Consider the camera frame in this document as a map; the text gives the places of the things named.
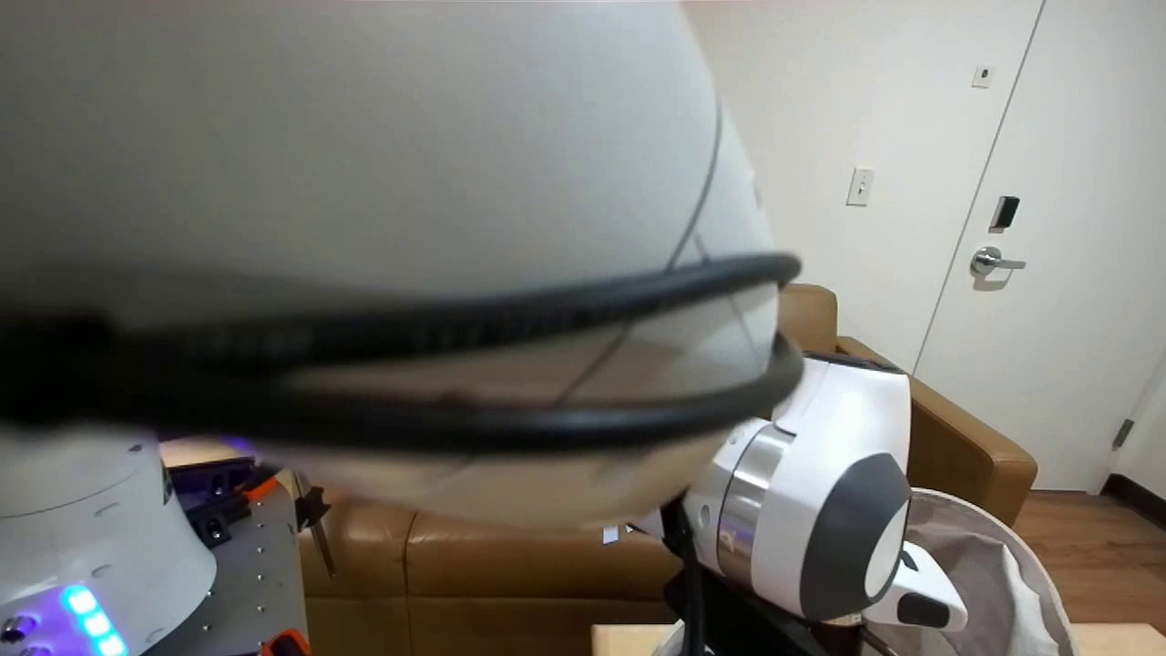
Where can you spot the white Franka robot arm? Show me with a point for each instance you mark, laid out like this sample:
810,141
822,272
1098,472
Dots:
364,148

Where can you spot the white light switch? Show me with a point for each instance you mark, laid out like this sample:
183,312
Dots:
862,186

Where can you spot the door hinge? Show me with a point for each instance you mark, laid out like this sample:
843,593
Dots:
1125,435

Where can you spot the black door keypad lock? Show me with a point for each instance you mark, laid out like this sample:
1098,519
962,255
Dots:
1007,211

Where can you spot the small white wall plate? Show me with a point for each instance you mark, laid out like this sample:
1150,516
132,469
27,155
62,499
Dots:
981,73

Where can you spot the brown leather sofa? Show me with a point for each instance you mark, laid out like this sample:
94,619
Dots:
485,571

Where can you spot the black orange clamp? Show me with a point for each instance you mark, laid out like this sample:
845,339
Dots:
304,503

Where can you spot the light wooden block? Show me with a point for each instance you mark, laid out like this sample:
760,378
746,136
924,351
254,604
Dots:
200,453

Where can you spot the white door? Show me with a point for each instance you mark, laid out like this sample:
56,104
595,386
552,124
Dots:
1069,339

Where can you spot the grey fabric laundry bag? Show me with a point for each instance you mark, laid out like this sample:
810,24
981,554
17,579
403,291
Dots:
989,571

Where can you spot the grey perforated base plate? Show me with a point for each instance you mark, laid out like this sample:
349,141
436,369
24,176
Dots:
260,583

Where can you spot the black baseboard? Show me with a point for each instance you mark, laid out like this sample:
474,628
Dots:
1135,495

